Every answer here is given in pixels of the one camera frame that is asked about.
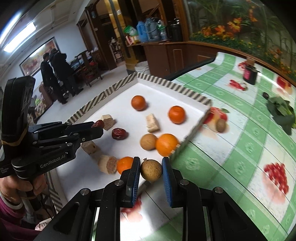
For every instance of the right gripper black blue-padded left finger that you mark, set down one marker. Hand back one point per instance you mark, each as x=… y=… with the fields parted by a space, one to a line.
x=121 y=193

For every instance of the framed wall painting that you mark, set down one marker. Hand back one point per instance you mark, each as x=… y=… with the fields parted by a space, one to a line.
x=32 y=64

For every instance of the mandarin orange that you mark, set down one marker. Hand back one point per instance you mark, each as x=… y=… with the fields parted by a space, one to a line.
x=138 y=103
x=124 y=164

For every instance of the brown longan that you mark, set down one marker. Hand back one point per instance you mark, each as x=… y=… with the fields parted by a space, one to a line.
x=221 y=125
x=148 y=142
x=151 y=170

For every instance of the red jujube date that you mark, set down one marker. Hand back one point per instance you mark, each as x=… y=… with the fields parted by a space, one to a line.
x=119 y=134
x=99 y=123

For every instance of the blue water jug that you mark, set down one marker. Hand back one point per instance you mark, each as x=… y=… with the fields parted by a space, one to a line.
x=142 y=32

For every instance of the person's left hand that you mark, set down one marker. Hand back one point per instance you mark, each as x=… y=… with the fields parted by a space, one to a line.
x=11 y=185

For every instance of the green leafy vegetable left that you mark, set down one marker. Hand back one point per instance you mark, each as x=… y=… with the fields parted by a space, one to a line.
x=283 y=114

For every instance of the person in dark coat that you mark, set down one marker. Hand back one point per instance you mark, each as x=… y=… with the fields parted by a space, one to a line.
x=55 y=68

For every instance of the large orange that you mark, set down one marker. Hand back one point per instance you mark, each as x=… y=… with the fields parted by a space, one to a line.
x=166 y=143

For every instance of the white tray striped rim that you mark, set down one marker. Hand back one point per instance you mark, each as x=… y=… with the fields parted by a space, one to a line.
x=160 y=95

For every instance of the wooden sideboard cabinet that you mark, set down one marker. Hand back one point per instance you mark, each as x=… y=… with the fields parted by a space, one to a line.
x=165 y=58

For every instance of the wooden chair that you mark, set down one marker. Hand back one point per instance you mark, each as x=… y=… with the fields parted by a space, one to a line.
x=88 y=68

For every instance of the beige sugarcane chunk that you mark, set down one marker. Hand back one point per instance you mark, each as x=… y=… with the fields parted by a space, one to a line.
x=152 y=123
x=108 y=121
x=107 y=164
x=89 y=147

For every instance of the grey-blue thermos jug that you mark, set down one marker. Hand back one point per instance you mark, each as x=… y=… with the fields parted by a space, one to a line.
x=151 y=30

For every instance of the small mandarin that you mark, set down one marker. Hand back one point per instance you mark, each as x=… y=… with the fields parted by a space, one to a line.
x=177 y=114

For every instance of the beige sugarcane chunk back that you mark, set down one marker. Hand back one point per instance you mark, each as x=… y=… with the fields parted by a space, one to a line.
x=89 y=147

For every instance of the brown longan by tray corner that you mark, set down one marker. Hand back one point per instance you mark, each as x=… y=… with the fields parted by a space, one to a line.
x=221 y=125

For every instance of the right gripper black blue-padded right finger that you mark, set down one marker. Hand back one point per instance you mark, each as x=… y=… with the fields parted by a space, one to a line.
x=184 y=194

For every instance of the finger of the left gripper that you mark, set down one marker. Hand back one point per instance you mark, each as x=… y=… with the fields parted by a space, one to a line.
x=58 y=129
x=71 y=142

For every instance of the black cylindrical container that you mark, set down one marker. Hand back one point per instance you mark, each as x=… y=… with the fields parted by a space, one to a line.
x=250 y=72

